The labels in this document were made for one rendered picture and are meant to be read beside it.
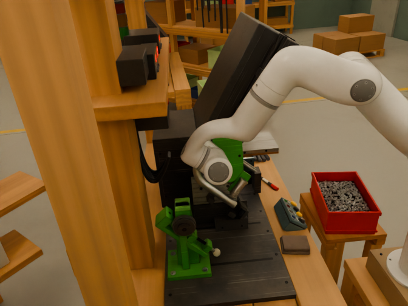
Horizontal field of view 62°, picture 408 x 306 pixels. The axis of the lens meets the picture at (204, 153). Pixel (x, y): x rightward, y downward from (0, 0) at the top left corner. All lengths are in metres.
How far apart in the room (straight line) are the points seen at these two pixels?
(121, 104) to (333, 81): 0.51
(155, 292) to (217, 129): 0.60
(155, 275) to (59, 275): 1.50
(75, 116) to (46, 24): 0.14
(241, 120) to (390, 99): 0.37
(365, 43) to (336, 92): 6.86
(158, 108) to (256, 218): 0.76
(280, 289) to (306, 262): 0.15
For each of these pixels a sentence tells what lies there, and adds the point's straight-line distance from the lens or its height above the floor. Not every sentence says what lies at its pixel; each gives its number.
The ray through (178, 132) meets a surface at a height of 1.24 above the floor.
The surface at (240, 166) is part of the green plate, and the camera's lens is 1.35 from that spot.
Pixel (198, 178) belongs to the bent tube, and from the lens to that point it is 1.31.
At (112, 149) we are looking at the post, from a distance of 1.03.
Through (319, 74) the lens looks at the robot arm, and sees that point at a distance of 0.87.
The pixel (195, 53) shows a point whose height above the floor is 0.87.
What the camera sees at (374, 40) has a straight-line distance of 7.82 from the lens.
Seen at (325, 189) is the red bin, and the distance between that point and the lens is 1.69.
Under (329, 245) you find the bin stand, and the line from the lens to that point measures 1.58.
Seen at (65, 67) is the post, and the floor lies 1.71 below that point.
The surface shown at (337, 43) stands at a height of 0.38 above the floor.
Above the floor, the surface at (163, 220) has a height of 1.14.
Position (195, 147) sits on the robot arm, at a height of 1.37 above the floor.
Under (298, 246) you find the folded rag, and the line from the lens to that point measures 1.31.
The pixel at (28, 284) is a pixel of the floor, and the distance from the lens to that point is 2.76.
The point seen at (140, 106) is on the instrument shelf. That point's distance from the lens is 0.87.
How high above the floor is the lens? 1.83
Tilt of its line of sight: 29 degrees down
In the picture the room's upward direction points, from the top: 4 degrees counter-clockwise
